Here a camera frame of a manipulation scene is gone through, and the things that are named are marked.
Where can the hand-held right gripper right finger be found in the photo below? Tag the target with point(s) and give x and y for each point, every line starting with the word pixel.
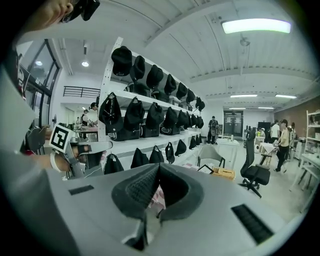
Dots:
pixel 180 187

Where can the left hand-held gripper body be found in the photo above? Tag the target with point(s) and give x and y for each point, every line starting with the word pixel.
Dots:
pixel 72 150

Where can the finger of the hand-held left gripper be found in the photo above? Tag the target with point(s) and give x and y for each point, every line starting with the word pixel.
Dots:
pixel 101 146

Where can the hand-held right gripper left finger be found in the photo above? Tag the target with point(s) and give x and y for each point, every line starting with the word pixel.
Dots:
pixel 136 186

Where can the person's left forearm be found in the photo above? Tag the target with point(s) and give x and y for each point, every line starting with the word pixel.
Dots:
pixel 58 162

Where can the pink patterned cloth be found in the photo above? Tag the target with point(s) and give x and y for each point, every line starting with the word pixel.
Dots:
pixel 158 197

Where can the black framed tray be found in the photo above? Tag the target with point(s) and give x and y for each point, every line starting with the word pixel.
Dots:
pixel 205 168

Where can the yellow wooden box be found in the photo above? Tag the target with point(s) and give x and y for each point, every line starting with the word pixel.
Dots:
pixel 223 173

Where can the grey shell chair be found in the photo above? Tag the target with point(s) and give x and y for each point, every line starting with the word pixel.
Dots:
pixel 211 153

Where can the black metal railing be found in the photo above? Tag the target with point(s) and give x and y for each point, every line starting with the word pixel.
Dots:
pixel 81 92

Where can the person's grey shirt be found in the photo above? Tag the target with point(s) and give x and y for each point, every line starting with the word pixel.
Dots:
pixel 15 120

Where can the white square table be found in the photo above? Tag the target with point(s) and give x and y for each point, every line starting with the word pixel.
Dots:
pixel 228 142

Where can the white metal shelf rack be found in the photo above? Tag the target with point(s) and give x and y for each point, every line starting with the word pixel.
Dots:
pixel 150 100

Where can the black office chair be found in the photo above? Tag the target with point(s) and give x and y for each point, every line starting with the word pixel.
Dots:
pixel 252 165

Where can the black framed window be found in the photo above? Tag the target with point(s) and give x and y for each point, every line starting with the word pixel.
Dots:
pixel 41 75

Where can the black double door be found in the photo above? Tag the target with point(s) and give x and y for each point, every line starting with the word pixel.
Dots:
pixel 233 123

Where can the round pendant lamp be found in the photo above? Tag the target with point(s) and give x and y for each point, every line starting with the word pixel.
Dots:
pixel 85 63

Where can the table with white cloth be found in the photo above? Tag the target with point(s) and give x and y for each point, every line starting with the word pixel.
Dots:
pixel 268 148

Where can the black monitor screen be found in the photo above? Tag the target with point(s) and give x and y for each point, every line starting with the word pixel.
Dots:
pixel 264 127

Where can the ceiling strip light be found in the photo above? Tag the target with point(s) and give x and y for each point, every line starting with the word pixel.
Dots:
pixel 243 95
pixel 285 96

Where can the white long table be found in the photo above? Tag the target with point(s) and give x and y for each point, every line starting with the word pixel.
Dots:
pixel 308 165

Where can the person's head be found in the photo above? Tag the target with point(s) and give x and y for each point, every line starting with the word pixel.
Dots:
pixel 56 12

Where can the white open shelving unit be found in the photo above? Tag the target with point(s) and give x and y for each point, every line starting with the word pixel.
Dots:
pixel 313 135

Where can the large ceiling light panel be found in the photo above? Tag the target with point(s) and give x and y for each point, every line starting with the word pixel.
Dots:
pixel 256 25

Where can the black head-worn camera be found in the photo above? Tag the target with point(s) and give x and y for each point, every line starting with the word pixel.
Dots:
pixel 86 9

